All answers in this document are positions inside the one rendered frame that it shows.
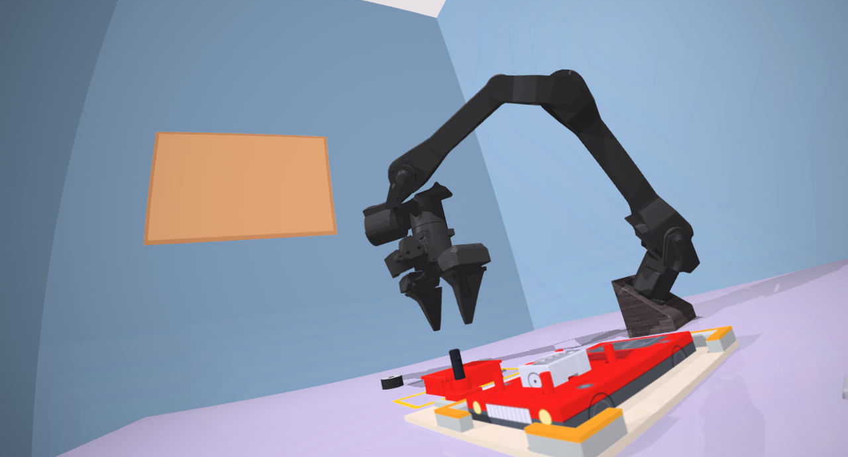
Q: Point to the black toy tyre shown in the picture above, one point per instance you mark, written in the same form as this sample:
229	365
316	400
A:
392	382

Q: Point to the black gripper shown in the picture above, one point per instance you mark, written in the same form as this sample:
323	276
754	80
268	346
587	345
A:
460	265

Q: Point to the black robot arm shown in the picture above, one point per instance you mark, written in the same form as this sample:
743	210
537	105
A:
564	94

